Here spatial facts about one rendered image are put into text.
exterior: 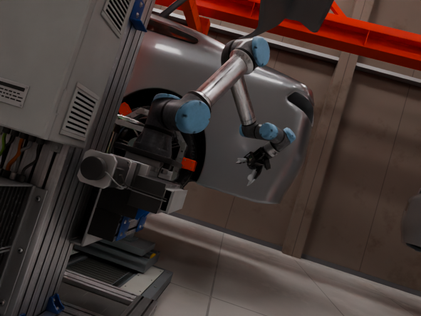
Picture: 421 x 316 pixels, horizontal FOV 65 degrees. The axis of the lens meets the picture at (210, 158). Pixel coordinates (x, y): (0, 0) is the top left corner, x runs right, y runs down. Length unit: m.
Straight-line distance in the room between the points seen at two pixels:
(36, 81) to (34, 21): 0.14
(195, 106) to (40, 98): 0.52
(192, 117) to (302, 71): 5.44
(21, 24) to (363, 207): 6.03
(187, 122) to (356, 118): 5.54
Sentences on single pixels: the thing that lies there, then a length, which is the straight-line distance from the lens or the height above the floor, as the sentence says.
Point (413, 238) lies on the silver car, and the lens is 3.71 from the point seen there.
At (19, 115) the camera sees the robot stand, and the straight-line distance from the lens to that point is 0.83.
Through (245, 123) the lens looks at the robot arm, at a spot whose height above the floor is 1.10.
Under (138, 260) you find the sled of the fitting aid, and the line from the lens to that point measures 2.31.
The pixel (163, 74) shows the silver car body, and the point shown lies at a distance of 2.45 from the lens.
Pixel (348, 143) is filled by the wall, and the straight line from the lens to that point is 6.40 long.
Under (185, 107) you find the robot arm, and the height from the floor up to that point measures 1.00.
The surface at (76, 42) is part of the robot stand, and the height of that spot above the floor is 0.98.
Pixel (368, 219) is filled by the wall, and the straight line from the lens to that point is 6.47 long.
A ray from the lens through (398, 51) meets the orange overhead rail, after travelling 5.08.
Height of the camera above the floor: 0.78
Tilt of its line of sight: 4 degrees up
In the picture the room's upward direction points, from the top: 17 degrees clockwise
